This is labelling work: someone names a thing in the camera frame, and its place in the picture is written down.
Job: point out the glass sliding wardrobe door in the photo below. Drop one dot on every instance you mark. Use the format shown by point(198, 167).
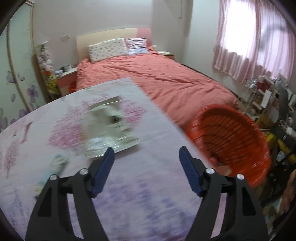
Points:
point(22, 89)

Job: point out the floral pink tablecloth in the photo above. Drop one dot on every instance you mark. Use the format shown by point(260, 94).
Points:
point(146, 196)

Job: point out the cluttered desk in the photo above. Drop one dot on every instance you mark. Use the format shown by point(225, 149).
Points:
point(266, 98)

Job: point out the pink window curtain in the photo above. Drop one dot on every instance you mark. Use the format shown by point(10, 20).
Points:
point(253, 40)

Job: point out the bed with coral duvet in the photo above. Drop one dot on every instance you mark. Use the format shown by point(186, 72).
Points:
point(176, 89)

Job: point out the blue tissue packet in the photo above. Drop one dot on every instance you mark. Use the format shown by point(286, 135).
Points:
point(56, 167)

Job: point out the hanging plush toy stack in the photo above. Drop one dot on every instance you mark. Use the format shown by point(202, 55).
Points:
point(47, 70)

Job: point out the left pink nightstand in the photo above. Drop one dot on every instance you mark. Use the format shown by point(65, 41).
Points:
point(67, 82)

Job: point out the silver foil plastic bag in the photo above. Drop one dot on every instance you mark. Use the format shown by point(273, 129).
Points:
point(104, 126)

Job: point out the white wire rack cart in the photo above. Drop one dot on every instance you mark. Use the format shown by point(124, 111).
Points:
point(246, 98)

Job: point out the striped pink pillow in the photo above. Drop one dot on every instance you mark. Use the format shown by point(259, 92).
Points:
point(136, 46)

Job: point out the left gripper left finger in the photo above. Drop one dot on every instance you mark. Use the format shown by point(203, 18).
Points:
point(50, 218)

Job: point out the yellow bag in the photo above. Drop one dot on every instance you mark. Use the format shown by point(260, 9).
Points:
point(273, 141)

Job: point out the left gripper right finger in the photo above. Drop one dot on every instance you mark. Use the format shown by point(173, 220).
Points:
point(228, 210)

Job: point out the floral white pillow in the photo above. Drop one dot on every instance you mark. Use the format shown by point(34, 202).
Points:
point(107, 49)

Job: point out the red plastic laundry basket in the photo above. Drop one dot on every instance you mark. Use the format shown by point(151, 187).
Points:
point(231, 142)

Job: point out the person's right hand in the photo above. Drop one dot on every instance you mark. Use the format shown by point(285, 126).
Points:
point(288, 194)

